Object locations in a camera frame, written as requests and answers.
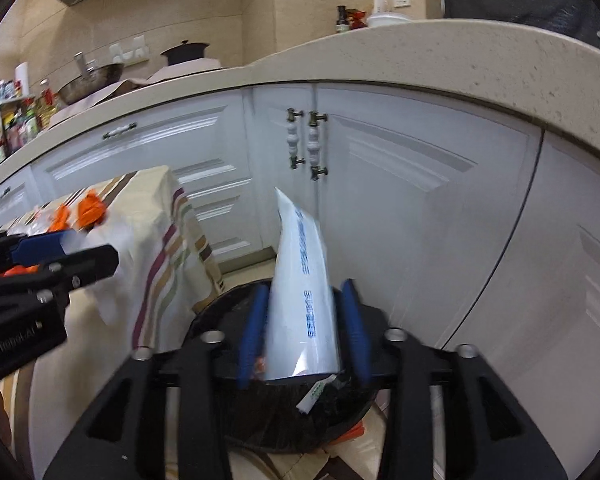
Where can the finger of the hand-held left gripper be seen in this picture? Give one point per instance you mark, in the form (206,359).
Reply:
(90,262)
(40,247)

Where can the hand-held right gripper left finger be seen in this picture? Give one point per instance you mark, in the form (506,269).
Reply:
(252,332)

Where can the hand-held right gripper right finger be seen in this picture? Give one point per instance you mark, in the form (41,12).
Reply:
(354,330)

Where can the white packet with blue print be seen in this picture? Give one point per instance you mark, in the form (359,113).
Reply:
(302,285)

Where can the bin with black liner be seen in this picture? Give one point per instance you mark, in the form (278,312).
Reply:
(280,425)

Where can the orange plastic wrapper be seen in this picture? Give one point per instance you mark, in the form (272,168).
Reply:
(61,217)
(17,271)

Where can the white and green paper slip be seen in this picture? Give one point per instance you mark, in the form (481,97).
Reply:
(312,397)

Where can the striped tablecloth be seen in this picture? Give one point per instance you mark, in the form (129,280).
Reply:
(180,260)

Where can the orange flat item under bin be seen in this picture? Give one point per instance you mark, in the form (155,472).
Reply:
(354,432)

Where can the group of condiment bottles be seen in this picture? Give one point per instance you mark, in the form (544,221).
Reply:
(10,125)

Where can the white paper towel roll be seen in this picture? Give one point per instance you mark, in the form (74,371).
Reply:
(22,80)

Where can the steel wok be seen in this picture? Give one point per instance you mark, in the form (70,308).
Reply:
(87,85)

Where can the beige stove cover cloth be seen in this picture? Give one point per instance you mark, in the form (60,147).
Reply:
(180,72)

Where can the black lidded pot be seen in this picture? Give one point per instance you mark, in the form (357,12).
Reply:
(185,52)

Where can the white lidded bowl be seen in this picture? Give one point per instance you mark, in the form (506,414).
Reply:
(387,21)

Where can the red packaged bottle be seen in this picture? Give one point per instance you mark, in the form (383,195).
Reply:
(358,19)

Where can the dark oil bottle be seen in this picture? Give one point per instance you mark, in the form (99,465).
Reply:
(341,19)

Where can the clear plastic bag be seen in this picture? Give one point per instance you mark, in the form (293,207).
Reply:
(381,2)

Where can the double wall socket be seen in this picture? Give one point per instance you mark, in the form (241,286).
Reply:
(127,49)

